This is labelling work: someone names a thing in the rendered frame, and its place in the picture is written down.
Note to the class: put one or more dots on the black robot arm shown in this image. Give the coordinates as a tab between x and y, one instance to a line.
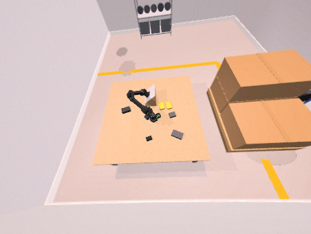
144	109

